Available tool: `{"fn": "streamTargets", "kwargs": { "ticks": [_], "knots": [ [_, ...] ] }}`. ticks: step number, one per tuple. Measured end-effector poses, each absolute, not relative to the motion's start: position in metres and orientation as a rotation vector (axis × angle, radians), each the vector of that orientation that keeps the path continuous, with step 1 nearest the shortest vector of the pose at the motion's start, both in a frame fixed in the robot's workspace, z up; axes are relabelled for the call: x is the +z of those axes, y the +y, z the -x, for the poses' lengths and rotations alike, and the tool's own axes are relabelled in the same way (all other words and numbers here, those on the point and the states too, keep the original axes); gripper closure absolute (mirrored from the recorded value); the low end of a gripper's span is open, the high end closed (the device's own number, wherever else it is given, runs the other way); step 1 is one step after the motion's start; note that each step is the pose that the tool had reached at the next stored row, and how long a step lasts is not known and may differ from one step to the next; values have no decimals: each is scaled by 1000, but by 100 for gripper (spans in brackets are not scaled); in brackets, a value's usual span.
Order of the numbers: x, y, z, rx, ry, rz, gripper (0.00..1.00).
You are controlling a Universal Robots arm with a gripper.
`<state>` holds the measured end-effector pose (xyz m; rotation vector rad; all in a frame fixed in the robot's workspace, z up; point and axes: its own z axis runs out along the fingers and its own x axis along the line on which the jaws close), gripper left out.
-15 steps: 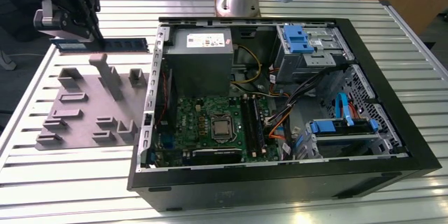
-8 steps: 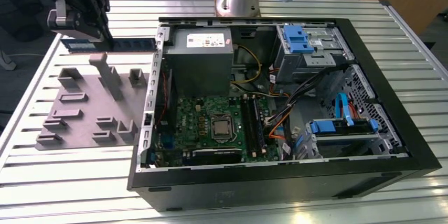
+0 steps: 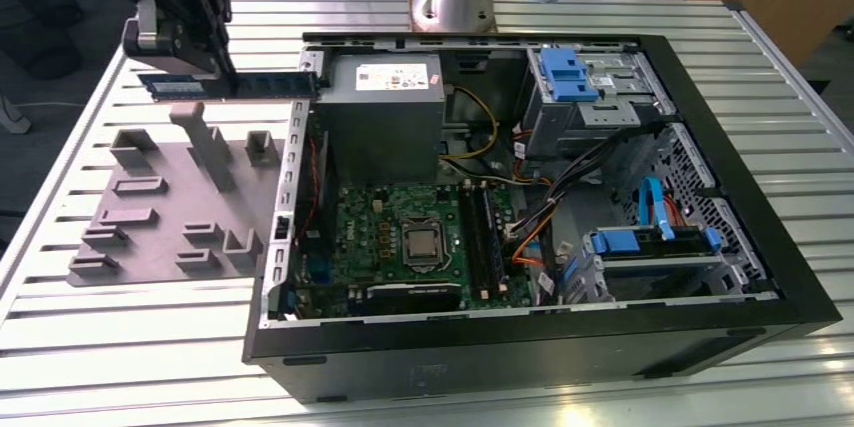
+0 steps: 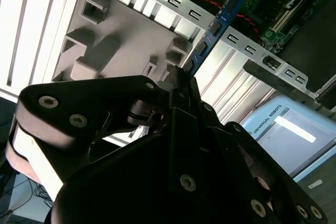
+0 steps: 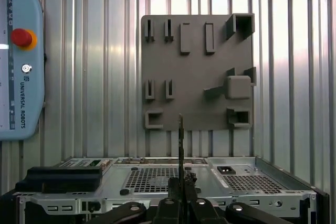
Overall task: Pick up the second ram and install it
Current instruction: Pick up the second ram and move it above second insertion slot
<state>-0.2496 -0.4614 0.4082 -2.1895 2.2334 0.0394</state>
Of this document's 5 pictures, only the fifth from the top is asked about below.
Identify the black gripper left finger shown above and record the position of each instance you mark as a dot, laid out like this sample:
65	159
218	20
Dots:
174	208

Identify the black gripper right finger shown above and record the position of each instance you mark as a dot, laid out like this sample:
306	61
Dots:
191	208

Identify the RAM stick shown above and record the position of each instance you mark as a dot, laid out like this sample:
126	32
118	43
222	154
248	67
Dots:
181	145

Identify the black PC case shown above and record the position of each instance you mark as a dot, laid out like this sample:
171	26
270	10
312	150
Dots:
118	182

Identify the grey power supply unit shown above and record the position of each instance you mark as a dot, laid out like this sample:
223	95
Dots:
252	182

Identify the grey parts rack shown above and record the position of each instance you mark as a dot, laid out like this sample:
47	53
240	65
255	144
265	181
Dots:
194	82

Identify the pale blue teach pendant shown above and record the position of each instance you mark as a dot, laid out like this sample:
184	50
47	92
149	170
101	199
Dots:
30	95

